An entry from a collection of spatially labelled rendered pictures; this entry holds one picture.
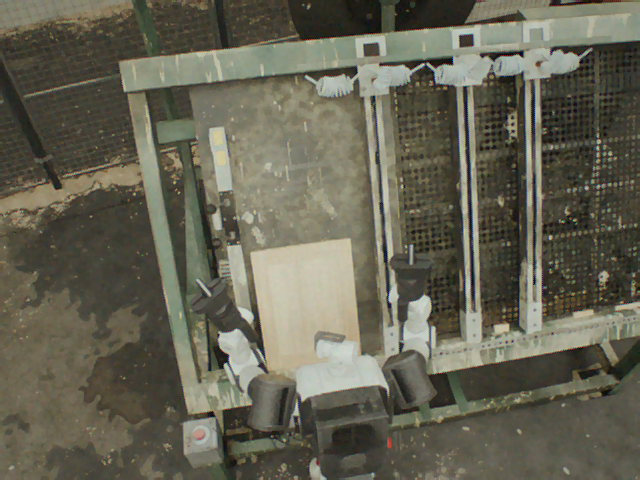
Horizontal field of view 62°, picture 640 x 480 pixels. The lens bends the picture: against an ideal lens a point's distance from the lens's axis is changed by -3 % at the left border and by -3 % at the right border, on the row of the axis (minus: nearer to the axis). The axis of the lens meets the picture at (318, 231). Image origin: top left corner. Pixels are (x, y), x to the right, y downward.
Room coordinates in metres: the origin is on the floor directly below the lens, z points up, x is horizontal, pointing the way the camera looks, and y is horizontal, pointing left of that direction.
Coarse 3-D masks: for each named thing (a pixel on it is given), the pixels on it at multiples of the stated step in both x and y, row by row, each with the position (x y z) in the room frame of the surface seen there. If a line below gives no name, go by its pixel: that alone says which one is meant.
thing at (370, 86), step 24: (360, 48) 1.62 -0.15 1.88; (384, 48) 1.63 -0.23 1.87; (384, 72) 1.49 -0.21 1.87; (360, 96) 1.53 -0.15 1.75; (384, 168) 1.42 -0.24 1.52; (384, 192) 1.37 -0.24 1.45; (384, 216) 1.32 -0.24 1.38; (384, 240) 1.28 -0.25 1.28; (384, 264) 1.23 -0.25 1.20; (384, 288) 1.15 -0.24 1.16; (384, 312) 1.10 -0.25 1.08; (384, 336) 1.04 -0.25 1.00
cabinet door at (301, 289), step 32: (256, 256) 1.22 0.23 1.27; (288, 256) 1.23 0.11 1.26; (320, 256) 1.24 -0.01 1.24; (256, 288) 1.15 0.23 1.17; (288, 288) 1.16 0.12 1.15; (320, 288) 1.17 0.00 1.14; (352, 288) 1.18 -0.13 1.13; (288, 320) 1.08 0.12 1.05; (320, 320) 1.09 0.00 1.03; (352, 320) 1.10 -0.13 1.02; (288, 352) 1.00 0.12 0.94
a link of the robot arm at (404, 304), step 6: (396, 288) 0.95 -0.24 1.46; (390, 294) 0.96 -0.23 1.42; (396, 294) 0.95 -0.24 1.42; (390, 300) 0.95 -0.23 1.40; (396, 300) 0.94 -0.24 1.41; (402, 300) 0.91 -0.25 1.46; (408, 300) 0.90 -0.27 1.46; (414, 300) 0.90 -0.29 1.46; (402, 306) 0.89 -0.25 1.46; (408, 306) 0.91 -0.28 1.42; (414, 306) 0.90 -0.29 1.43; (402, 312) 0.89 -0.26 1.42; (414, 312) 0.90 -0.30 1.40; (402, 318) 0.88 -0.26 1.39
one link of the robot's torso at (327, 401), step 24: (360, 360) 0.77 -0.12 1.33; (312, 384) 0.68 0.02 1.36; (336, 384) 0.68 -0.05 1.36; (360, 384) 0.68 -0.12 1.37; (384, 384) 0.68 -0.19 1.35; (312, 408) 0.60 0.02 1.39; (336, 408) 0.59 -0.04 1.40; (360, 408) 0.59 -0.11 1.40; (384, 408) 0.59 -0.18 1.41; (312, 432) 0.58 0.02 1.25; (336, 432) 0.53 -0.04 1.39; (360, 432) 0.53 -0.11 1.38; (384, 432) 0.54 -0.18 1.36; (336, 456) 0.49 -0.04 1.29; (360, 456) 0.50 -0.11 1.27; (384, 456) 0.51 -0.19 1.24
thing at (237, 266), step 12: (216, 156) 1.42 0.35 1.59; (216, 168) 1.39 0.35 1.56; (228, 168) 1.39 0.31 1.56; (216, 180) 1.37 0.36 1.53; (228, 180) 1.37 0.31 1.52; (228, 252) 1.21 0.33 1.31; (240, 252) 1.22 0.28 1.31; (240, 264) 1.19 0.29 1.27; (240, 276) 1.16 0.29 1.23; (240, 288) 1.13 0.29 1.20; (240, 300) 1.11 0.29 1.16; (252, 324) 1.05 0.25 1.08
